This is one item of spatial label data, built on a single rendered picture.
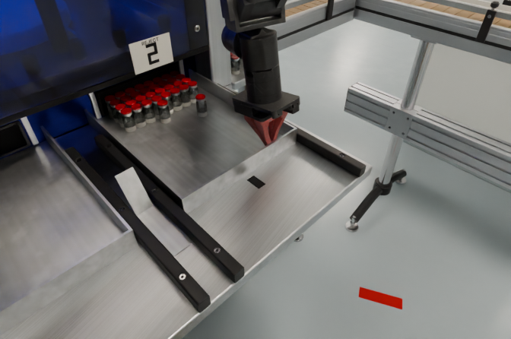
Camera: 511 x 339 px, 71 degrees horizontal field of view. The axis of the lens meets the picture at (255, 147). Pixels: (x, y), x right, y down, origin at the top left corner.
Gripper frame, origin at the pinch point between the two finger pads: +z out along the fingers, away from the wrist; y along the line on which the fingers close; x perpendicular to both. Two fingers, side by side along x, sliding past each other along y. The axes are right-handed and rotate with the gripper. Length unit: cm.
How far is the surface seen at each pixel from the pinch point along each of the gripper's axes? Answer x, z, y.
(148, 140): 13.8, -0.5, 19.4
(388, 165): -86, 63, 19
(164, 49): 3.7, -15.0, 22.9
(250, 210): 11.7, 3.9, -6.5
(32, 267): 39.6, 1.4, 6.2
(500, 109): -143, 54, -5
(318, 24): -61, -2, 36
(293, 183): 2.4, 4.1, -7.4
